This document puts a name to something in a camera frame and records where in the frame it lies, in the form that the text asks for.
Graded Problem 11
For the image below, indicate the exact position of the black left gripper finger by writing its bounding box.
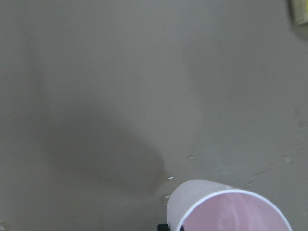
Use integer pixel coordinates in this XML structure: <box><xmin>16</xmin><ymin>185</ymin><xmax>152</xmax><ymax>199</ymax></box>
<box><xmin>157</xmin><ymin>224</ymin><xmax>169</xmax><ymax>231</ymax></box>

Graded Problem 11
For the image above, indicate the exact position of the pink plastic cup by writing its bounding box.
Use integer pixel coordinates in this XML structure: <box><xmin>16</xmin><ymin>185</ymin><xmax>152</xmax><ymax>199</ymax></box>
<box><xmin>166</xmin><ymin>179</ymin><xmax>292</xmax><ymax>231</ymax></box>

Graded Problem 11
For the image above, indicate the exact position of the brown table mat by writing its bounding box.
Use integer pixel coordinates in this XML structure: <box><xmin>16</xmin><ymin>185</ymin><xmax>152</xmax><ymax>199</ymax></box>
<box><xmin>0</xmin><ymin>0</ymin><xmax>308</xmax><ymax>231</ymax></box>

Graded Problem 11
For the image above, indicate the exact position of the bamboo cutting board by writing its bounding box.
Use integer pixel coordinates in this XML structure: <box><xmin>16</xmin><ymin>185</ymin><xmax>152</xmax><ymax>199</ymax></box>
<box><xmin>290</xmin><ymin>0</ymin><xmax>308</xmax><ymax>25</ymax></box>

